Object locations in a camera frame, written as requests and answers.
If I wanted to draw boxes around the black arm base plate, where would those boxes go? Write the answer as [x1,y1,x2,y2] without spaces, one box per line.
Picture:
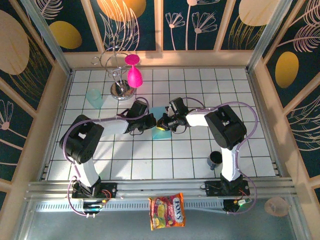
[71,182,118,200]
[204,180,251,197]

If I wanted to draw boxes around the pink wine glass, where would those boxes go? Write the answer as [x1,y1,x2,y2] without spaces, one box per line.
[124,54,144,89]

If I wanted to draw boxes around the light blue cloth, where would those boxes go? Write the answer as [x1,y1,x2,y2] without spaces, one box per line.
[149,106,173,140]

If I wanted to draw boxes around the translucent teal plastic cup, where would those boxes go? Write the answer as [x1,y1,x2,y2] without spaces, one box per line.
[85,89,105,110]

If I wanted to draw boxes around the aluminium frame post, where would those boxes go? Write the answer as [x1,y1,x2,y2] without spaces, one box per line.
[246,0,293,72]
[21,0,73,76]

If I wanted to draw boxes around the perforated metal cable duct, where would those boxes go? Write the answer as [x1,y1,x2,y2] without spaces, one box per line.
[34,201,226,213]

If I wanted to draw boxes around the dark mug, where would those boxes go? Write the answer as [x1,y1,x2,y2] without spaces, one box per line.
[206,150,225,171]

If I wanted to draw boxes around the chrome wire glass rack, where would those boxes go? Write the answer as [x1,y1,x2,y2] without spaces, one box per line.
[91,46,137,101]

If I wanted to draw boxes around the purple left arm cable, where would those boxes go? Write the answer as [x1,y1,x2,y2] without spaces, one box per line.
[62,96,151,219]

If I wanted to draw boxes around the orange Fox's candy bag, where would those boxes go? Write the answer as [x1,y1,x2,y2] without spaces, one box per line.
[148,192,186,231]

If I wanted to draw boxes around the aluminium mounting rail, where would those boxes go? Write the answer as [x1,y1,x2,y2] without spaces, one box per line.
[24,177,301,201]

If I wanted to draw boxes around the clear peach wine glass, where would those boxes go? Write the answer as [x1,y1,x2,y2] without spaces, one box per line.
[264,196,291,217]

